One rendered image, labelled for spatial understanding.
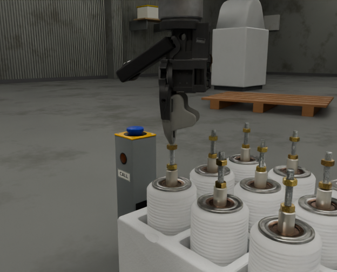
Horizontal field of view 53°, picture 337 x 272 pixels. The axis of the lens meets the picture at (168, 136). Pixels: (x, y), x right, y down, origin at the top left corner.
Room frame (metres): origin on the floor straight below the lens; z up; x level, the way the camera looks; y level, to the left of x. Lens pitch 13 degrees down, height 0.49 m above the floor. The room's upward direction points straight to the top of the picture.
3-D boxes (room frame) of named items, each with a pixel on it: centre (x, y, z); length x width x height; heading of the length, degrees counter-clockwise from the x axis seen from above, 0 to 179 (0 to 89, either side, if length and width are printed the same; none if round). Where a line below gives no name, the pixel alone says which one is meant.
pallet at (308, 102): (3.38, -1.01, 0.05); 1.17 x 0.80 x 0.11; 58
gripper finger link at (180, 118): (0.58, -0.02, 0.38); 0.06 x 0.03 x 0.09; 77
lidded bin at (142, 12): (8.78, 0.46, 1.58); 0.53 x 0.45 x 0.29; 135
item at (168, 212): (0.60, -0.01, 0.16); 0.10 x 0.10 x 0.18
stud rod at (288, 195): (0.43, -0.16, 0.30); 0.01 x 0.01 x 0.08
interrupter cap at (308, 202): (0.51, -0.25, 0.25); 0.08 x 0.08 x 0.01
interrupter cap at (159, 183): (0.60, -0.01, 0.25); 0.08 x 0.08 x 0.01
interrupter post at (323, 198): (0.51, -0.25, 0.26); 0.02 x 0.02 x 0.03
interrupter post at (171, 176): (0.60, -0.01, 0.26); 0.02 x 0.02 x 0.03
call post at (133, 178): (0.76, 0.08, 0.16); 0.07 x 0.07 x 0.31; 42
